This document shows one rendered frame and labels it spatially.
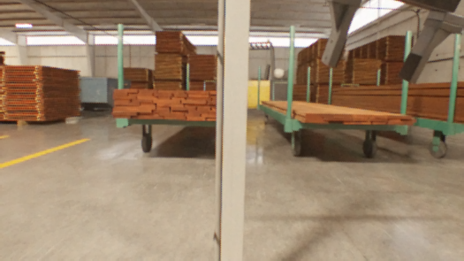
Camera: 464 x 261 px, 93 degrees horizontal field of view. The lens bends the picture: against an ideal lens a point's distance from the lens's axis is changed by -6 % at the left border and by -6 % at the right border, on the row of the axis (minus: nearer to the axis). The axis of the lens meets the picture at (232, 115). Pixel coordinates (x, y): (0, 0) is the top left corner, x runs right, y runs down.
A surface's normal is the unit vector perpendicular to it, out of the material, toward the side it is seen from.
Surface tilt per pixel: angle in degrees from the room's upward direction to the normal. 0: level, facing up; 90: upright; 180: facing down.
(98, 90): 90
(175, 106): 90
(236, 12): 90
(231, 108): 90
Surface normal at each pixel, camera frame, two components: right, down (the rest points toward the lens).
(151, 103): -0.02, 0.10
